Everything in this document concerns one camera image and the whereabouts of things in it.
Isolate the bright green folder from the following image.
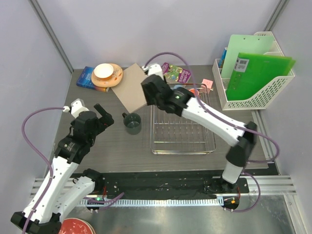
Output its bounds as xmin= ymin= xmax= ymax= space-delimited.
xmin=226 ymin=53 xmax=295 ymax=101

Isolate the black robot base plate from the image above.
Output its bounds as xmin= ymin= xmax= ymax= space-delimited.
xmin=73 ymin=169 xmax=249 ymax=199

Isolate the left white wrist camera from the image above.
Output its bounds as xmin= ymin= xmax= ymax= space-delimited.
xmin=62 ymin=98 xmax=89 ymax=118

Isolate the orange white bowl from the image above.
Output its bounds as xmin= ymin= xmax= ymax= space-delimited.
xmin=94 ymin=63 xmax=114 ymax=79

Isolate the purple treehouse book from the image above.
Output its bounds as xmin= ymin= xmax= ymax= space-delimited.
xmin=161 ymin=62 xmax=191 ymax=84

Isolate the orange cup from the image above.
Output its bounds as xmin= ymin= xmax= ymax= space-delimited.
xmin=189 ymin=89 xmax=199 ymax=96

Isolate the grey mug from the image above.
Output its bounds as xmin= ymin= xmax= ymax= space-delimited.
xmin=122 ymin=113 xmax=141 ymax=135

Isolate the red round plate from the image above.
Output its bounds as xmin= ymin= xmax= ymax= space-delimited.
xmin=58 ymin=218 xmax=96 ymax=234

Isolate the blue Jane Eyre book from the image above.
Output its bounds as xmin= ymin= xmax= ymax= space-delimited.
xmin=76 ymin=66 xmax=110 ymax=92

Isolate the light green clipboard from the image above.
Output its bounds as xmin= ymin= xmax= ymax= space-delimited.
xmin=220 ymin=34 xmax=275 ymax=78

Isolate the beige bird plate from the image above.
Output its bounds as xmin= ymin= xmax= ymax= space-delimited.
xmin=91 ymin=63 xmax=123 ymax=88

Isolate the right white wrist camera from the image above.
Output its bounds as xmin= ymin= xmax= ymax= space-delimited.
xmin=141 ymin=63 xmax=164 ymax=79

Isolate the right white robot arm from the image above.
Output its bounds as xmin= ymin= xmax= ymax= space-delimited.
xmin=141 ymin=74 xmax=257 ymax=193

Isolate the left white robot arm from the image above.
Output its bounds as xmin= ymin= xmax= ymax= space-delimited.
xmin=11 ymin=99 xmax=114 ymax=234

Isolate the blue book in organizer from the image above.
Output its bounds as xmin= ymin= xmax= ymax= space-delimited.
xmin=218 ymin=47 xmax=228 ymax=68

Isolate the metal wire dish rack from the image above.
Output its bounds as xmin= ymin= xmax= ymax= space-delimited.
xmin=150 ymin=82 xmax=216 ymax=156

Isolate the beige cardboard notebook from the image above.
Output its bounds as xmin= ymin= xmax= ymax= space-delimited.
xmin=112 ymin=63 xmax=147 ymax=113

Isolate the white file organizer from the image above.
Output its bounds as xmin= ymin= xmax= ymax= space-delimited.
xmin=212 ymin=31 xmax=294 ymax=110

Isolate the slotted cable duct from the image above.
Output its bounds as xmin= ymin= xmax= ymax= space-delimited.
xmin=80 ymin=197 xmax=224 ymax=207

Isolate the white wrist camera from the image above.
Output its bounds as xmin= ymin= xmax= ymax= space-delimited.
xmin=141 ymin=63 xmax=164 ymax=79
xmin=62 ymin=98 xmax=89 ymax=118

